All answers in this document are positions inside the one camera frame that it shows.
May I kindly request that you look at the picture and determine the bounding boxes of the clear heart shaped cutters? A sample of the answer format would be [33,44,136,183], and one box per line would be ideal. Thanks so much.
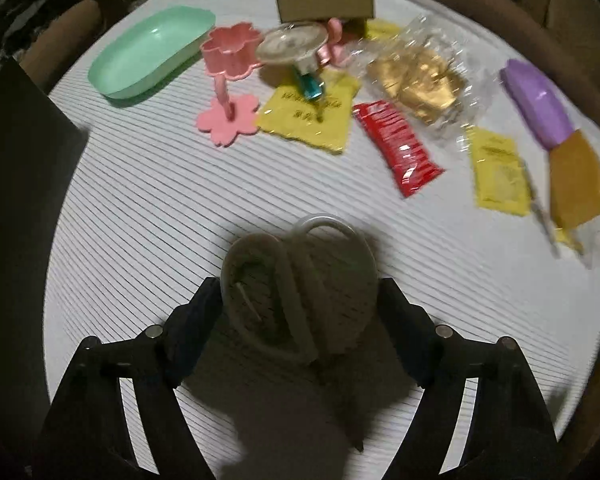
[220,214,378,367]

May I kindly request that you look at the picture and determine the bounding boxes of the yellow citric acid sachet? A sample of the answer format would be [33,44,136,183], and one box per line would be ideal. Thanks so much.
[256,68,361,154]

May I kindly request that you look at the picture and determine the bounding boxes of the orange brown packet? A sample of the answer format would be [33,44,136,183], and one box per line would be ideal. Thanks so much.
[548,130,600,230]

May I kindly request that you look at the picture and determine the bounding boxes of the red sachet packet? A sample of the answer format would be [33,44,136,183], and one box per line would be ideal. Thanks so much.
[352,100,444,197]

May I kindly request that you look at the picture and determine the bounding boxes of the purple plastic case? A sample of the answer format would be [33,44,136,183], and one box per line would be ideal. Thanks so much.
[501,58,576,151]

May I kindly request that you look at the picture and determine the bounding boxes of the pink flower cookie stamp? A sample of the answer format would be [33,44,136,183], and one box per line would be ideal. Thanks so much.
[196,75,260,148]

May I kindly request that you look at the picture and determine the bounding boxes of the white striped table mat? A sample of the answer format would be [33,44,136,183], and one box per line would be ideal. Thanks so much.
[44,0,600,479]

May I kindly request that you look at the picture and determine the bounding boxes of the gold item in clear bag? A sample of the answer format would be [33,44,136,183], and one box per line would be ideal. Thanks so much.
[344,14,492,151]

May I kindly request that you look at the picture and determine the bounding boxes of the mint green plastic tray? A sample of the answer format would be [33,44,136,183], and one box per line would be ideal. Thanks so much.
[87,6,215,100]

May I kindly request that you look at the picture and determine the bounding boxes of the pink flower cookie cutter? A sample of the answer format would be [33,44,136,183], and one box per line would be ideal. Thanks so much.
[200,22,263,81]

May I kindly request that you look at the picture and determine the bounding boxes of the round clear lid stamp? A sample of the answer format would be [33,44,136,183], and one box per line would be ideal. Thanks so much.
[256,22,328,75]

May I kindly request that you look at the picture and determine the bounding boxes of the brown cardboard box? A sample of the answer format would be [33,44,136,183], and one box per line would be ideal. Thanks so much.
[276,0,375,23]

